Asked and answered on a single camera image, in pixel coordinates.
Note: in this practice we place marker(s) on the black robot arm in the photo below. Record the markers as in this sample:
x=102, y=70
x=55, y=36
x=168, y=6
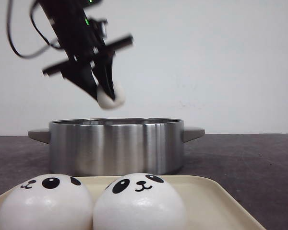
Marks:
x=67, y=7

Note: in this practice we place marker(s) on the stainless steel steamer pot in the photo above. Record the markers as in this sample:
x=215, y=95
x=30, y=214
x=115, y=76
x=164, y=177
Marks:
x=116, y=146

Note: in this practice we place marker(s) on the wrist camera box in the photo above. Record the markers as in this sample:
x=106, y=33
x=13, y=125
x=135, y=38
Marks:
x=98, y=27

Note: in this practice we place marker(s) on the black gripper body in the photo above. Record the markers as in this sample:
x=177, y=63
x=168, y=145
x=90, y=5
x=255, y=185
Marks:
x=76, y=38

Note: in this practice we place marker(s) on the cream plastic tray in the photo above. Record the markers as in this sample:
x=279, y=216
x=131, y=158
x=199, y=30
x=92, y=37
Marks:
x=209, y=205

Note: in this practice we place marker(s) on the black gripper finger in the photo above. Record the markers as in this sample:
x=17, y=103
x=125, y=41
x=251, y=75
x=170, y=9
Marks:
x=83, y=78
x=102, y=70

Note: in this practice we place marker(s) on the panda bun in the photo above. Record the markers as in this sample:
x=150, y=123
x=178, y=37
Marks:
x=139, y=201
x=104, y=101
x=48, y=202

